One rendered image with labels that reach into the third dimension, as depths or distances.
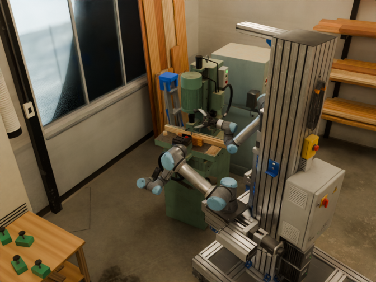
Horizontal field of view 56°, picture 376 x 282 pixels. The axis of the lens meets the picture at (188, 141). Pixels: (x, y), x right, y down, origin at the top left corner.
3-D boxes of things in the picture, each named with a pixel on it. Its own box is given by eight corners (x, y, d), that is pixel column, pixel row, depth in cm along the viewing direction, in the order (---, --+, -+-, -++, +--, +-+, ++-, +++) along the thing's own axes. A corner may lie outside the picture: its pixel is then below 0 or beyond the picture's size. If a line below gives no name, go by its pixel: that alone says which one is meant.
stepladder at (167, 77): (169, 169, 430) (155, 77, 374) (180, 159, 449) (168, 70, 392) (180, 172, 422) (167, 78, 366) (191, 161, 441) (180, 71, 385)
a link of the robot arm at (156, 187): (165, 182, 270) (154, 176, 274) (156, 190, 262) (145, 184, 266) (165, 189, 274) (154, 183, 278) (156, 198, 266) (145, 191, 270)
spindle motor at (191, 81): (177, 111, 298) (176, 76, 282) (187, 103, 311) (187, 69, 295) (196, 116, 291) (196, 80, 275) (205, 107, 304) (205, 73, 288)
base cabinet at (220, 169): (165, 215, 361) (161, 158, 324) (192, 184, 404) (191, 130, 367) (204, 231, 342) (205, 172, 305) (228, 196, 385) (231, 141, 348)
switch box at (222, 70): (216, 87, 310) (217, 69, 302) (221, 83, 317) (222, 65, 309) (223, 88, 307) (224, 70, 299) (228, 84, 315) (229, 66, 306)
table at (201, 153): (148, 149, 313) (147, 144, 310) (166, 134, 336) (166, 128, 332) (210, 168, 288) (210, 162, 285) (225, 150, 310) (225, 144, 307)
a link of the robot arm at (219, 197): (235, 194, 235) (174, 142, 244) (225, 207, 224) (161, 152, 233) (227, 203, 243) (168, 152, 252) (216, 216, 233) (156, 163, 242)
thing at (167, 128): (164, 130, 330) (164, 125, 327) (165, 129, 331) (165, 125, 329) (223, 146, 305) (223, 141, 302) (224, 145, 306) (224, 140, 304)
